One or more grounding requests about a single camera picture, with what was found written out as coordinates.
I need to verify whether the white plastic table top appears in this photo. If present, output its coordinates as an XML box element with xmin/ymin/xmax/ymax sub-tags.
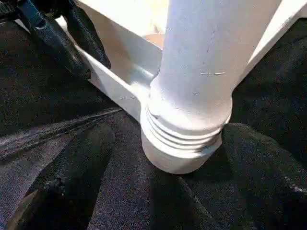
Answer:
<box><xmin>58</xmin><ymin>0</ymin><xmax>307</xmax><ymax>175</ymax></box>

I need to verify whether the white plastic table leg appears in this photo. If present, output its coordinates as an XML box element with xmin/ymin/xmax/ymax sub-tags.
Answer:
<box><xmin>146</xmin><ymin>0</ymin><xmax>283</xmax><ymax>151</ymax></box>

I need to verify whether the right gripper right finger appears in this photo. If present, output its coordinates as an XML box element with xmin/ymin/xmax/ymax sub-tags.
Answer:
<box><xmin>223</xmin><ymin>122</ymin><xmax>307</xmax><ymax>230</ymax></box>

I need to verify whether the black work mat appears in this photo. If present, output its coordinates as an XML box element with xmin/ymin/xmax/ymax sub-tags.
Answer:
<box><xmin>0</xmin><ymin>0</ymin><xmax>307</xmax><ymax>230</ymax></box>

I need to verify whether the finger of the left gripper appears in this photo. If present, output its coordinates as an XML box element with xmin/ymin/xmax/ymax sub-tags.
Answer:
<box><xmin>17</xmin><ymin>0</ymin><xmax>93</xmax><ymax>81</ymax></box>
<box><xmin>65</xmin><ymin>0</ymin><xmax>112</xmax><ymax>70</ymax></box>

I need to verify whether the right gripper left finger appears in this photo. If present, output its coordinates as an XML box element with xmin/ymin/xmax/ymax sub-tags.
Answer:
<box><xmin>5</xmin><ymin>122</ymin><xmax>116</xmax><ymax>230</ymax></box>

